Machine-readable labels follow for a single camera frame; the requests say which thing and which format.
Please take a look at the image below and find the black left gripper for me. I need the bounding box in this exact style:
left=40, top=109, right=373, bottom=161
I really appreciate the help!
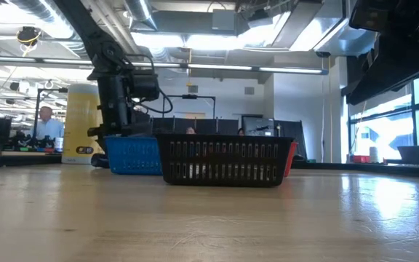
left=87, top=72, right=153, bottom=139

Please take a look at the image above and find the black marker pen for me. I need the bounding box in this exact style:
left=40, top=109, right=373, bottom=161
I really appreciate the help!
left=90, top=152, right=111, bottom=170

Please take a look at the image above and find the yellow white wipes canister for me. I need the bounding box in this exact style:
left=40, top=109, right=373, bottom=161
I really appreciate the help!
left=61, top=83, right=105, bottom=165

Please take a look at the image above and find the blue plastic basket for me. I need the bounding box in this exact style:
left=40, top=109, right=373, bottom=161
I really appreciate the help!
left=104, top=136, right=164, bottom=176

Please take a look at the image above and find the black partition panel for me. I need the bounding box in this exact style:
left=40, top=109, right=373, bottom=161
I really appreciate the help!
left=150, top=116, right=240, bottom=136

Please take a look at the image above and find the black plastic basket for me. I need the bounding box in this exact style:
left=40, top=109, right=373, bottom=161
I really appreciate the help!
left=155, top=133, right=295, bottom=188

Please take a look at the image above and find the long ceiling light bar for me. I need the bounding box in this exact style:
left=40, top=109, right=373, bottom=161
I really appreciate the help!
left=0, top=55, right=330, bottom=76

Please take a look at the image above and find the red plastic basket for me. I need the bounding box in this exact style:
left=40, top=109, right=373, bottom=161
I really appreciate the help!
left=284, top=140, right=298, bottom=178

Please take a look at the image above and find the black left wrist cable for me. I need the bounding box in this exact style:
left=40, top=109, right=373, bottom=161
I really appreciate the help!
left=124, top=53, right=175, bottom=114

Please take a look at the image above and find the black ceiling device yellow cable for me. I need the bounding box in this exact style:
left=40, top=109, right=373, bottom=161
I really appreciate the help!
left=15, top=25, right=43, bottom=55

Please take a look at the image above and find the large metal air duct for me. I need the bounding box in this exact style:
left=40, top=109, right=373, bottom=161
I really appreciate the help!
left=129, top=0, right=381, bottom=57

